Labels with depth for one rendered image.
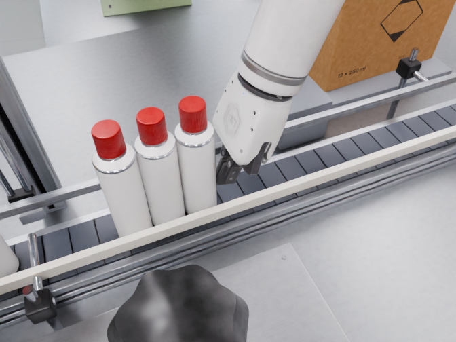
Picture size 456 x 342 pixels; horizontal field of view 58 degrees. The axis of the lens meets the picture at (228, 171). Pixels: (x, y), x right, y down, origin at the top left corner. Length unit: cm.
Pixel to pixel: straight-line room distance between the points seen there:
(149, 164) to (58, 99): 50
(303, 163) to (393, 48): 38
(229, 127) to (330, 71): 39
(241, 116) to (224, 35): 62
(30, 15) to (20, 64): 216
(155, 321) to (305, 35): 33
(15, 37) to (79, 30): 187
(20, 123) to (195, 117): 25
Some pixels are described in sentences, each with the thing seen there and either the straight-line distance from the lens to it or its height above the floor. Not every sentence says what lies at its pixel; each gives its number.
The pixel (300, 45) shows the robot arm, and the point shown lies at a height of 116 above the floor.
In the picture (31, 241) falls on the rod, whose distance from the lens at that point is 64.
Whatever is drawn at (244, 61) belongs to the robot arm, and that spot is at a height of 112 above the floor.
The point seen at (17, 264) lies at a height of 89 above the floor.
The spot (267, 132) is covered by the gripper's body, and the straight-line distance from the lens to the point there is 51.
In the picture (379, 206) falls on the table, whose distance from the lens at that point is 76.
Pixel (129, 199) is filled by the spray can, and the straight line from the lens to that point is 54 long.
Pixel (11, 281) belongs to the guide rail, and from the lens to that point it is 61.
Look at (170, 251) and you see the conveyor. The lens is 62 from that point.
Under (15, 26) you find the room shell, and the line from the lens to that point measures 319.
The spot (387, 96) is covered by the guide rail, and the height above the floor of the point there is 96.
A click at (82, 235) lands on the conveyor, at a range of 65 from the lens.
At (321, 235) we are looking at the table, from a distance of 69.
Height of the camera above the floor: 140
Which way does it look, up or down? 48 degrees down
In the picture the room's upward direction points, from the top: straight up
